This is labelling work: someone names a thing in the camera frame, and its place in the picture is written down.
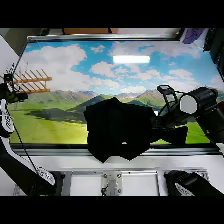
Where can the brown wooden hanger rack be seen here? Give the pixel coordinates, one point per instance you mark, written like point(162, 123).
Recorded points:
point(33, 80)

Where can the silver frame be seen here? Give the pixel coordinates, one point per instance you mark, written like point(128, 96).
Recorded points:
point(113, 181)

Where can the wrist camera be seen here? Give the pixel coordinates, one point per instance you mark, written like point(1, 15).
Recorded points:
point(10, 75)
point(166, 91)

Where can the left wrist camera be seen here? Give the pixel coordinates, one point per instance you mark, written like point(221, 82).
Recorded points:
point(10, 75)

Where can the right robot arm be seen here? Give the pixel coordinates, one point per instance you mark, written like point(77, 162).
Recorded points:
point(206, 110)

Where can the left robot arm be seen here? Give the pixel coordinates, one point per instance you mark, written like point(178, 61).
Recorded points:
point(20, 173)

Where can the black garment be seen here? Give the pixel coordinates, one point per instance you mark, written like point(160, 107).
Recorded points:
point(116, 130)

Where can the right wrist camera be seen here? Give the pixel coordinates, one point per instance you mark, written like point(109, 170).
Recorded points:
point(166, 91)

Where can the purple garment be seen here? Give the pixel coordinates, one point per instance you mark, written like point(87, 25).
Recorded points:
point(192, 34)

